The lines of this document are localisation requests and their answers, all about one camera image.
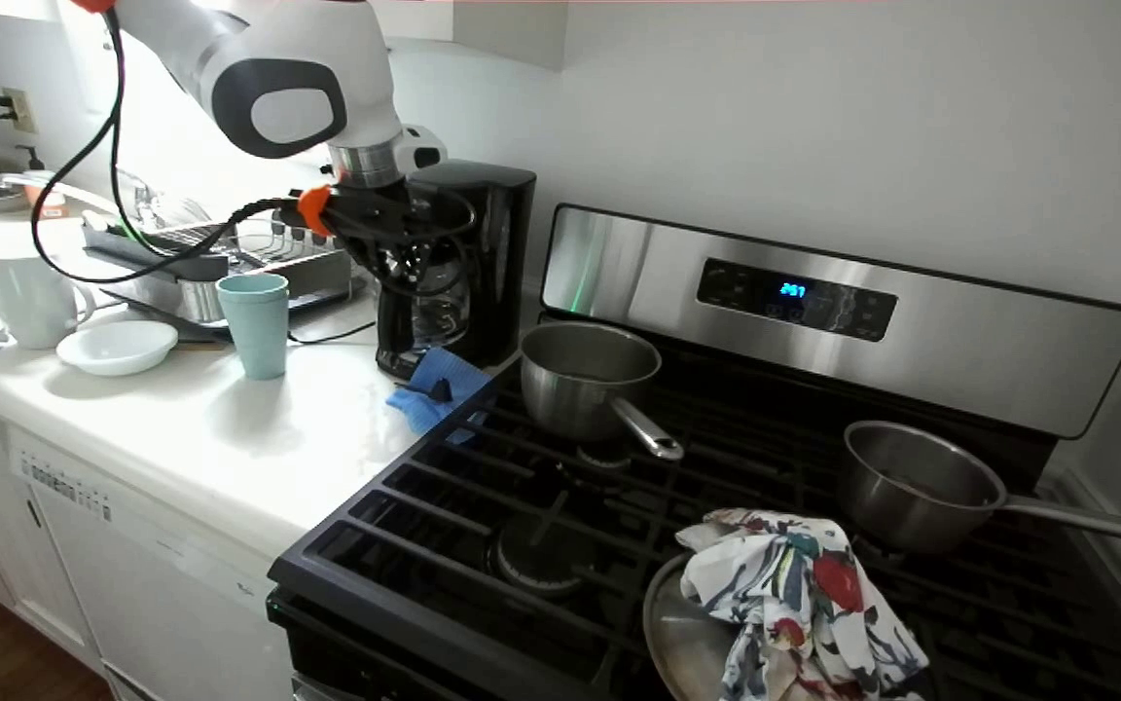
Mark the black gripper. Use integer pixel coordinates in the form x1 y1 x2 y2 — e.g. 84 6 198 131
322 178 481 315

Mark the glass carafe with black handle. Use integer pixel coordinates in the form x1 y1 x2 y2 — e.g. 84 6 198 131
372 237 479 387

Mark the black coffee maker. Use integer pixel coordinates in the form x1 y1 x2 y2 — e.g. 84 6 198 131
379 157 540 373

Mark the blue pot holder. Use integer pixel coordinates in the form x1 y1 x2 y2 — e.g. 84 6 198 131
380 340 497 439

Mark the teal plastic cup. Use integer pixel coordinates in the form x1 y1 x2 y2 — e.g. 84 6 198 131
210 269 296 387

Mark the steel dish rack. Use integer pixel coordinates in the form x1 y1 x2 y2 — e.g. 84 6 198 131
75 193 372 334

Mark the white shallow bowl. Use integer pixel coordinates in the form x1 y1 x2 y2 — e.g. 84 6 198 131
49 315 181 383

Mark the black and steel gas stove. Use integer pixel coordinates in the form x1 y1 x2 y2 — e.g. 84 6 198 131
259 199 1121 701

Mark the white mug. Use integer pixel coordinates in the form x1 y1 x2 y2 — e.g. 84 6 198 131
0 252 98 356

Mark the white dishwasher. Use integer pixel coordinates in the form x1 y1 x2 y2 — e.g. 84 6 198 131
0 426 296 701

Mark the floral kitchen towel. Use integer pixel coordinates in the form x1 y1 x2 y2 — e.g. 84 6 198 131
669 508 933 701

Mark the orange cable connector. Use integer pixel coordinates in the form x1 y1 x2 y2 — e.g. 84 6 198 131
293 185 337 246

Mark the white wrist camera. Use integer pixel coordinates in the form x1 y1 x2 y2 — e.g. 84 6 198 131
394 122 450 177

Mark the steel saucepan with short handle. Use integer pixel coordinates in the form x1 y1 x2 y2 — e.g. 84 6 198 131
515 320 691 468

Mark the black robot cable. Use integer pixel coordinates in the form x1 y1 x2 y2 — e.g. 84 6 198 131
24 7 332 294

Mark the wall outlet with plugs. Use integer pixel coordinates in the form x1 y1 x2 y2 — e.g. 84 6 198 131
0 83 41 138

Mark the steel saucepan with long handle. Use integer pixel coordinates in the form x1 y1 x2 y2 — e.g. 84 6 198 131
837 416 1121 562

